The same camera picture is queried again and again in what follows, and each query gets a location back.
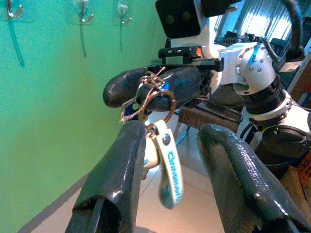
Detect keys with white strap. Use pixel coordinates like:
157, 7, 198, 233
120, 66, 183, 210

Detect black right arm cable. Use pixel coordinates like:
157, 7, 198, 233
283, 0, 306, 58

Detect brown wicker chair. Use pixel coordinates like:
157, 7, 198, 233
174, 92, 245, 146

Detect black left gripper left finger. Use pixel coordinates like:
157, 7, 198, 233
65, 120, 148, 233

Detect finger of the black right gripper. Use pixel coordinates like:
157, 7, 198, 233
136, 66, 209, 113
102, 67, 149, 109

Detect brown cardboard box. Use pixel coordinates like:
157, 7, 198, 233
279, 150, 311, 219

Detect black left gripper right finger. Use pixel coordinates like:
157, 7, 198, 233
196, 123, 311, 233

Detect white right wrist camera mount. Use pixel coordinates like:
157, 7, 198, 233
155, 0, 246, 85

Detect clear adhesive metal hook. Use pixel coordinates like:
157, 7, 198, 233
69, 0, 95, 25
0, 0, 32, 22
113, 0, 133, 26

